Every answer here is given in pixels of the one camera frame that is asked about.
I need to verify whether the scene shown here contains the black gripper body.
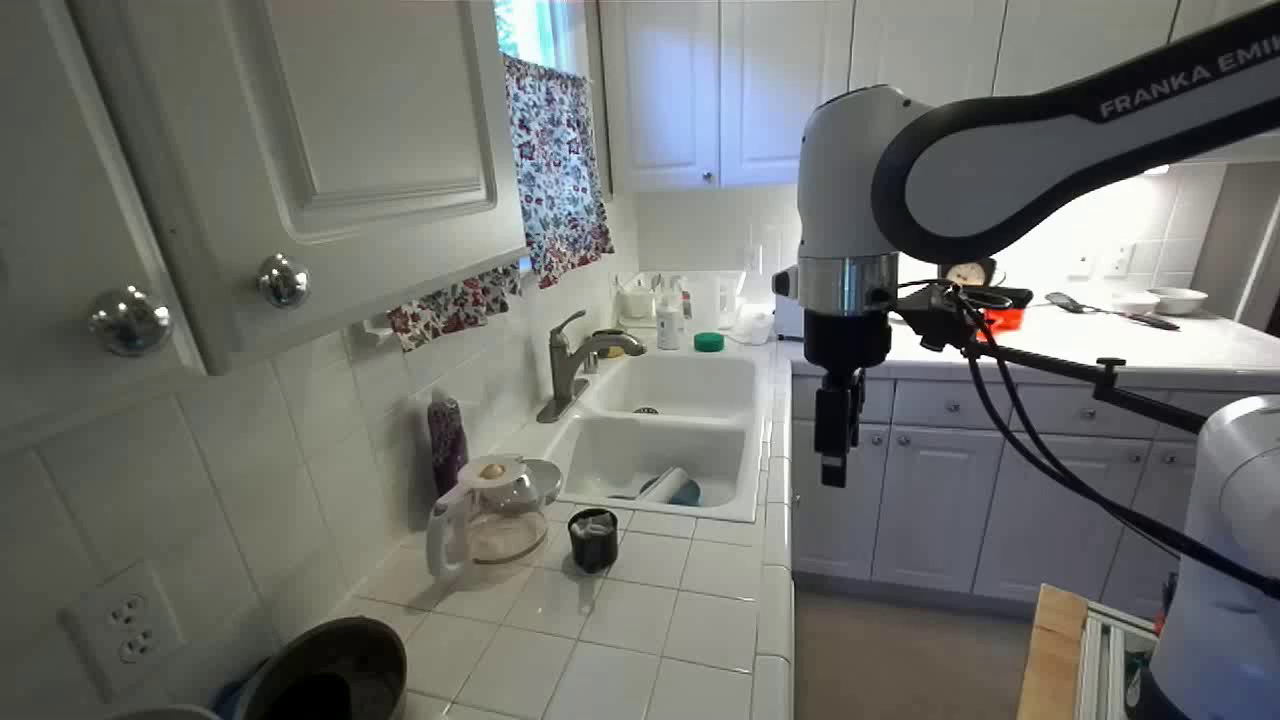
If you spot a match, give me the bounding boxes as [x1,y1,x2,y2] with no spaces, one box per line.
[801,307,897,384]

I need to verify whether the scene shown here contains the small black measuring cup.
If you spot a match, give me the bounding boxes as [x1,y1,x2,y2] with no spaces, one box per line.
[565,506,623,578]

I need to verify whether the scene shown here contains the white double sink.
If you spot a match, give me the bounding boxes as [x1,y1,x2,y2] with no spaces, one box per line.
[536,349,769,529]

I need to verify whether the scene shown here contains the white lower kitchen cabinets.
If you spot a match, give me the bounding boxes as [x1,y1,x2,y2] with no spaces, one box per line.
[793,363,1203,622]

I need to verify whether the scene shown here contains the white kitchen cabinets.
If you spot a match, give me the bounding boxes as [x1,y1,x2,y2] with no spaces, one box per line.
[793,363,1203,622]
[597,0,1280,191]

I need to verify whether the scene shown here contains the small round desk clock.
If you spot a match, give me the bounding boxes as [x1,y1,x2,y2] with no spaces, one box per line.
[934,256,998,294]

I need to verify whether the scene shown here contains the white soap bottle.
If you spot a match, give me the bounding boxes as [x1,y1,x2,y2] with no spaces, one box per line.
[653,288,687,353]

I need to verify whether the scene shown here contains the white plastic jug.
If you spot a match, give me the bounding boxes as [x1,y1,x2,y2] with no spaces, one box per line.
[616,273,656,326]

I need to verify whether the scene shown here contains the metal kitchen faucet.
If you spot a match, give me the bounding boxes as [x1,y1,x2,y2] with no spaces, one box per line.
[532,307,646,427]

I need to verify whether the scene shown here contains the white upper kitchen cabinets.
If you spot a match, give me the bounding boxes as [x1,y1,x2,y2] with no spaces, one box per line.
[597,0,1280,191]

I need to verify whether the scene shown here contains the wooden table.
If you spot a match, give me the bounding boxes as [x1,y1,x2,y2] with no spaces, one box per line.
[1016,579,1094,720]

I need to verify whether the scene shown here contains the white bowl with grey rim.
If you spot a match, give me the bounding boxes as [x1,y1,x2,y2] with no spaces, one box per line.
[1152,283,1210,319]

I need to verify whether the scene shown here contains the floral window curtain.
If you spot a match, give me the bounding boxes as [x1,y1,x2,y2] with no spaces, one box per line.
[353,51,618,353]

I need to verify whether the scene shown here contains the glass coffee carafe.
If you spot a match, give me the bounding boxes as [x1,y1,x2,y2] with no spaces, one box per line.
[426,452,551,583]

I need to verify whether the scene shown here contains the purple soap bottle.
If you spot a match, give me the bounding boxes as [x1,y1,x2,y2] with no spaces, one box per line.
[420,389,470,500]

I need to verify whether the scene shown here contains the window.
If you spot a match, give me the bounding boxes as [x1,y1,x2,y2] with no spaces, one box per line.
[493,0,591,75]

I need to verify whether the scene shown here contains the dark round pan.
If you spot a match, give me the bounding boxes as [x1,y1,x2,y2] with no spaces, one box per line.
[234,614,411,720]

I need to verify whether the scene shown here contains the silver round cabinet knob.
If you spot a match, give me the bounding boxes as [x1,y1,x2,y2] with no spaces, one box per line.
[84,279,177,361]
[251,252,317,312]

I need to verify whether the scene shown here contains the black camera with orange mount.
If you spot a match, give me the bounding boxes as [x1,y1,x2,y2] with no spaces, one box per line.
[926,279,1037,339]

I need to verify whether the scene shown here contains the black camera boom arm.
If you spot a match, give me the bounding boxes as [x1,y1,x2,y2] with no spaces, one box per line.
[958,335,1210,435]

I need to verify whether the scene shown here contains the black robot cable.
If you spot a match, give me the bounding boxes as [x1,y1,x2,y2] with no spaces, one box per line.
[952,316,1280,597]

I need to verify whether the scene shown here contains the aluminium base frame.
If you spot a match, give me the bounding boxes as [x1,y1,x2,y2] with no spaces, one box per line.
[1077,597,1159,720]

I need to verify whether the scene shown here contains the white wall cabinet door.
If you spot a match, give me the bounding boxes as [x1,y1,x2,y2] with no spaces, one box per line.
[0,0,210,444]
[63,0,532,376]

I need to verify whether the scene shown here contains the white wall power outlet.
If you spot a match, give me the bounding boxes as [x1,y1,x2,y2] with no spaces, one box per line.
[56,564,182,695]

